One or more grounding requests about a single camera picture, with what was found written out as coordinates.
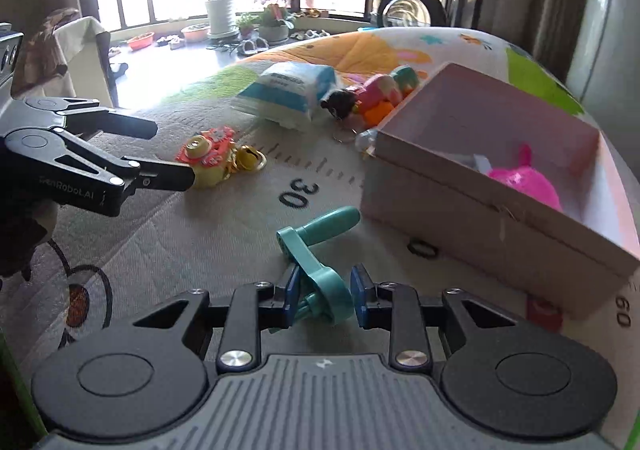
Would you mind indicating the round black mirror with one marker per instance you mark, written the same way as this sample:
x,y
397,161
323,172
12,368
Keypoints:
x,y
411,13

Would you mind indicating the teal plastic crank toy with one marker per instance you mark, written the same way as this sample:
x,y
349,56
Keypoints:
x,y
315,290

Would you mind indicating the orange plastic toy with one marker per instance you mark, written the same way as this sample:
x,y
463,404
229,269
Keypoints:
x,y
375,115

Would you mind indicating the white tall plant pot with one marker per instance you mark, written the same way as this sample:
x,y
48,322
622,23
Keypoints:
x,y
221,19

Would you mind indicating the magenta spiky ball toy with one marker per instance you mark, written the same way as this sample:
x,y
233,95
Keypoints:
x,y
528,180

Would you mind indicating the draped chair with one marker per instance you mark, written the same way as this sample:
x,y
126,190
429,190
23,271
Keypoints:
x,y
67,56

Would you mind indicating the pink hat teal toy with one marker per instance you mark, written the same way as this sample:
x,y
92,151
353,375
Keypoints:
x,y
391,88

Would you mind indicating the pink cardboard box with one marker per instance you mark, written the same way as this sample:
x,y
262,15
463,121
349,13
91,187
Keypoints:
x,y
428,178

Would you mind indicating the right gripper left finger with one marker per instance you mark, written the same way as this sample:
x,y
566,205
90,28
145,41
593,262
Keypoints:
x,y
253,308

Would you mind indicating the grey flower pot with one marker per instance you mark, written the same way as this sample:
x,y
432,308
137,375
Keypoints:
x,y
276,33

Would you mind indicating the blue white tissue pack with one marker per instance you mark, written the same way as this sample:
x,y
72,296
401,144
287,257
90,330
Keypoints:
x,y
288,93

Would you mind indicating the colourful play mat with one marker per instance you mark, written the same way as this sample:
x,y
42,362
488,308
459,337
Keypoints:
x,y
95,270

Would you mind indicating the yellow red lucky toy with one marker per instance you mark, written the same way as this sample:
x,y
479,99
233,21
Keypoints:
x,y
214,156

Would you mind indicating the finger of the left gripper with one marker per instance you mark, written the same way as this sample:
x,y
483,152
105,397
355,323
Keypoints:
x,y
86,116
56,165

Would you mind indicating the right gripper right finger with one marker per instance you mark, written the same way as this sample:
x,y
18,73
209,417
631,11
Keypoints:
x,y
395,308

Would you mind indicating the red plastic basin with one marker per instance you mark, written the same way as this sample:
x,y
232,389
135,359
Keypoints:
x,y
140,42

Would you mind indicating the black red doll keychain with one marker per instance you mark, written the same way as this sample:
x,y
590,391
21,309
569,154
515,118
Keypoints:
x,y
339,103

